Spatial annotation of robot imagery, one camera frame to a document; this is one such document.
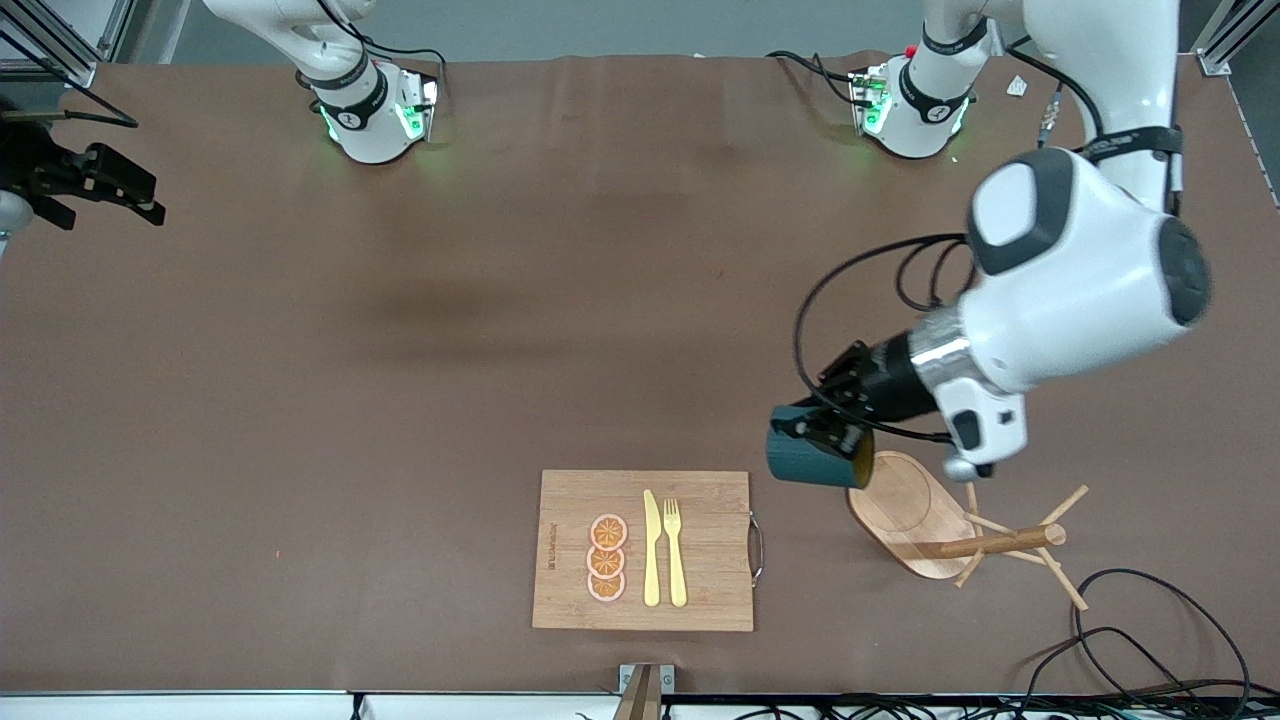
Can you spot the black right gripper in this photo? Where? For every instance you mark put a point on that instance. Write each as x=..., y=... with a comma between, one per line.
x=30, y=160

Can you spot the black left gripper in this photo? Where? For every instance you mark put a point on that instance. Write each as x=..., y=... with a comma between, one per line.
x=888, y=384

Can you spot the teal ribbed cup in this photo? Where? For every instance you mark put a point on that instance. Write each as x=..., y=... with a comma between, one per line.
x=800, y=465

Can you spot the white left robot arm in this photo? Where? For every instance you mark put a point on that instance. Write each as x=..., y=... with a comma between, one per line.
x=1080, y=260

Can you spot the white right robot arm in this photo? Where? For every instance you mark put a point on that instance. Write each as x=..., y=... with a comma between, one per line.
x=360, y=130

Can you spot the bamboo mug rack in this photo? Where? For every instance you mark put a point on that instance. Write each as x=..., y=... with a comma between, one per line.
x=900, y=510

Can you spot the yellow plastic fork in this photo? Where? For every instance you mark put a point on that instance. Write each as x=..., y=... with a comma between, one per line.
x=677, y=570

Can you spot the yellow plastic knife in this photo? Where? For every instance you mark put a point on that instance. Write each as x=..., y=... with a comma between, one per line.
x=652, y=560

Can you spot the orange slice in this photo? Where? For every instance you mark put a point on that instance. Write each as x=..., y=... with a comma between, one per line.
x=608, y=532
x=606, y=563
x=606, y=588

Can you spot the brown wooden bar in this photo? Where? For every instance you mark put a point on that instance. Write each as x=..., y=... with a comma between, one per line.
x=640, y=700

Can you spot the brown table cover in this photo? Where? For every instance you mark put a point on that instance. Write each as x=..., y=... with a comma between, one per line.
x=400, y=400

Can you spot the white paper scrap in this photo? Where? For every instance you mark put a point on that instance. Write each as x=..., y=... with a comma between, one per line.
x=1017, y=86

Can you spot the aluminium frame profile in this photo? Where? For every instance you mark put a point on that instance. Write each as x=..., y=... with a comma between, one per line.
x=1215, y=55
x=75, y=70

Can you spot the small metal bracket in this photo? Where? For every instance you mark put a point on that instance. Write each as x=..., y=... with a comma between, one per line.
x=668, y=680

